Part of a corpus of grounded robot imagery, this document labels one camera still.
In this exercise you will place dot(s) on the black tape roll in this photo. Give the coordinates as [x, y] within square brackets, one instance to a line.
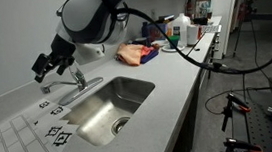
[140, 41]

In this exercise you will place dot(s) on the stainless steel sink basin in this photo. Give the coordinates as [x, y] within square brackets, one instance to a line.
[112, 105]

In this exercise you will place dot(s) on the green cup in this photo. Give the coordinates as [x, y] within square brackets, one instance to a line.
[172, 40]

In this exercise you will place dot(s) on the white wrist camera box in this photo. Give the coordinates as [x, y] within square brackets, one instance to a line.
[88, 53]

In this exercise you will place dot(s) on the white plate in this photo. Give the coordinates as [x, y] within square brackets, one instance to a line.
[166, 49]

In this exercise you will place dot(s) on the black orange bar clamp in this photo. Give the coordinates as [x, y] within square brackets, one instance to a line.
[236, 105]
[241, 146]

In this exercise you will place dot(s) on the dark blue bottle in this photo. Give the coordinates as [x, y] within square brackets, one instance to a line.
[144, 30]

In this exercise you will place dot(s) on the chrome sink faucet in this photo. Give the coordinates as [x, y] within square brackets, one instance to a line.
[81, 82]

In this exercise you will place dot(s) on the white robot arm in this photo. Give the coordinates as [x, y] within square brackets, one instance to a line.
[83, 14]

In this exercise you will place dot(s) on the orange cloth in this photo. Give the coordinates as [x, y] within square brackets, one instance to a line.
[130, 53]

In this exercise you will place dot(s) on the blue cardboard box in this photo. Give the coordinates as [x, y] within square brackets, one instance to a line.
[157, 32]

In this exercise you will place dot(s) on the small white dish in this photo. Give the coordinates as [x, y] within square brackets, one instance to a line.
[161, 42]

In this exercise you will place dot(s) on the red cloth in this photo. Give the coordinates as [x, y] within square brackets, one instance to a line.
[146, 51]

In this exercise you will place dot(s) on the dark blue cloth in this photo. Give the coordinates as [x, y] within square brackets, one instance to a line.
[151, 56]

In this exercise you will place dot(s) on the white plastic jug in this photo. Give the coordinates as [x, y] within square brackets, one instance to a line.
[181, 23]

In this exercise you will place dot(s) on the black perforated breadboard table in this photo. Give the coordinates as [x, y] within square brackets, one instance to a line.
[258, 131]

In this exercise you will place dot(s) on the white calibration paper sheet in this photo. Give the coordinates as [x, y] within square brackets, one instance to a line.
[16, 151]

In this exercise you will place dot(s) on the wall power outlet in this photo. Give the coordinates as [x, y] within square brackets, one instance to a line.
[153, 14]

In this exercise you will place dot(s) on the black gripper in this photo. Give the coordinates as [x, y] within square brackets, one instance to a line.
[63, 48]

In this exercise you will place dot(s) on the counter base cabinet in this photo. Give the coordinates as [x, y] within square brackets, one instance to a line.
[188, 128]

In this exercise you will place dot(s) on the small black object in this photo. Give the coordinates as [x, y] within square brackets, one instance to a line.
[196, 49]

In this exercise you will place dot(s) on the black camera tripod stand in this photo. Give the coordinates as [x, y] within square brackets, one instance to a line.
[271, 16]

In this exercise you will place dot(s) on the brown round object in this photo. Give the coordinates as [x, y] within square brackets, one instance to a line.
[156, 46]

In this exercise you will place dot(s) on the red can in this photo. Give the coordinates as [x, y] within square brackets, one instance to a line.
[200, 31]

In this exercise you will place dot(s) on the white patterned tray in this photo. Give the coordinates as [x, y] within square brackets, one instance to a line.
[211, 28]

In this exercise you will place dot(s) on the colourful cardboard box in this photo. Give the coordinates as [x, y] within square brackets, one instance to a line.
[203, 5]

